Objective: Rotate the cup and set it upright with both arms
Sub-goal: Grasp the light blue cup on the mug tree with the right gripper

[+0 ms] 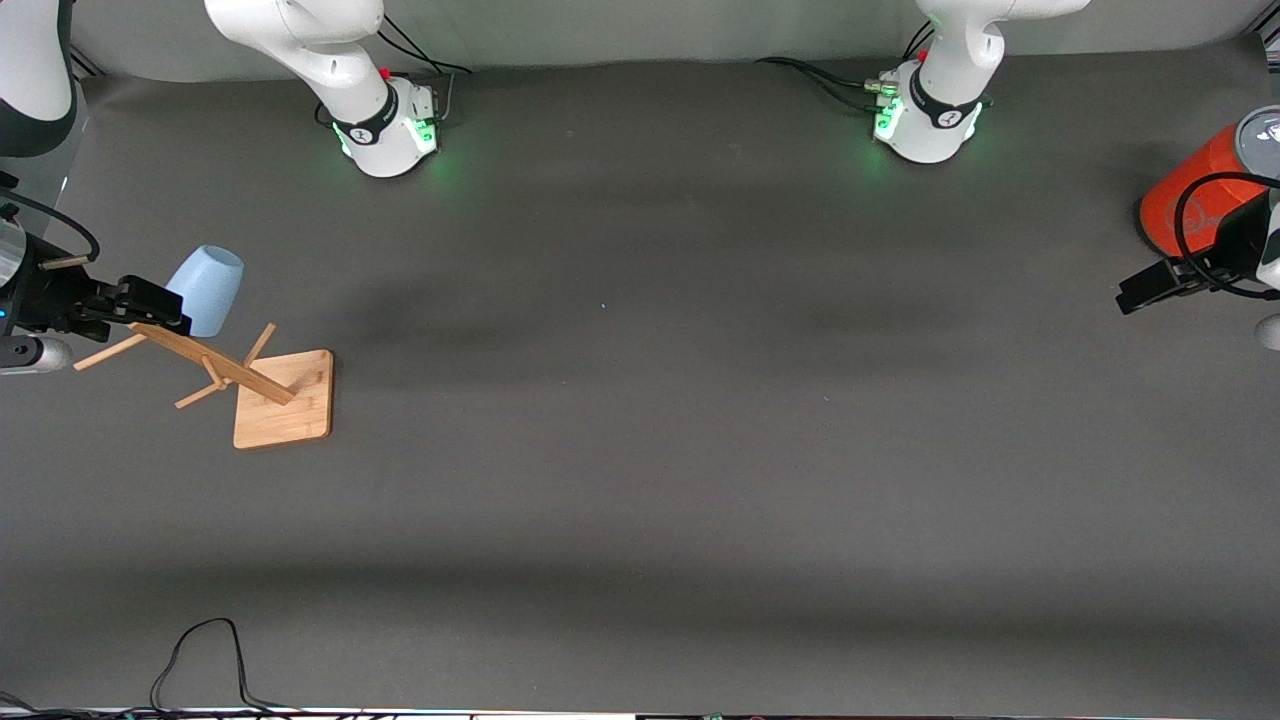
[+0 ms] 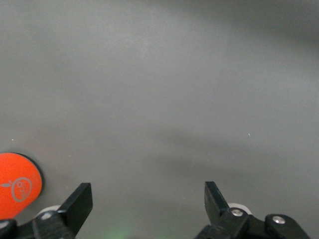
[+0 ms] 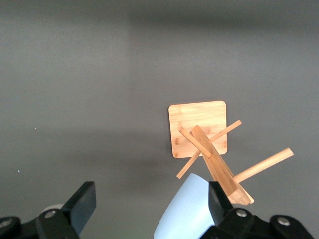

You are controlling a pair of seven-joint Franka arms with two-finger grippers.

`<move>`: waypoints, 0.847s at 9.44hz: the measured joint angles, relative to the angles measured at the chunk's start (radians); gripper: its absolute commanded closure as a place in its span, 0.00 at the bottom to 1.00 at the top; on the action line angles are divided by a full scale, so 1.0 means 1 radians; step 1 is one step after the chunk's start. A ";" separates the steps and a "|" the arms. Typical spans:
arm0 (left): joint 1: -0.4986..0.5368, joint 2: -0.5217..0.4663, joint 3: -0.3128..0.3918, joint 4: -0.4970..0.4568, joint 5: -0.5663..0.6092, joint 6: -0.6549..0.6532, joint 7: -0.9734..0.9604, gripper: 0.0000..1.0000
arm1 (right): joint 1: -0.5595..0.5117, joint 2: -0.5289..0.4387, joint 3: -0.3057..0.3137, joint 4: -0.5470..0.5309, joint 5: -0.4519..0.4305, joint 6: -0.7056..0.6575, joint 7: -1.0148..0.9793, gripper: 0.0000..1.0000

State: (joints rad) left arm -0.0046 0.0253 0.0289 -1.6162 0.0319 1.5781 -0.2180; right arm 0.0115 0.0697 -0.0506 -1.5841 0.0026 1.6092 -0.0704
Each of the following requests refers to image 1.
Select thin black loose cable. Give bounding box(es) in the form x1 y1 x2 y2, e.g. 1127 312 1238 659
0 618 301 720

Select black right arm base cables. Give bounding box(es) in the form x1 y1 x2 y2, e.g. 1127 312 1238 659
316 15 473 129

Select black left arm base cables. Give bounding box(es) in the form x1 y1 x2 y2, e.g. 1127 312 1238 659
755 20 936 116

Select black arm base cables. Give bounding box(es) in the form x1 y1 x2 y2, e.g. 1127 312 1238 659
316 15 473 129
755 20 936 116

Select dark grey table cover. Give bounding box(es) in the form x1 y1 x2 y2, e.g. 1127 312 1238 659
0 38 1280 717

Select wooden cup rack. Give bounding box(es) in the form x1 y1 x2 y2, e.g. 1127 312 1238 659
73 322 334 451

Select orange cylindrical can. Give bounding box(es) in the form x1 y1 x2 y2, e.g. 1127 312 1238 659
1140 105 1280 263

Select light blue plastic cup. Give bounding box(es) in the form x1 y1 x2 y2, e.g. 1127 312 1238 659
165 245 244 338

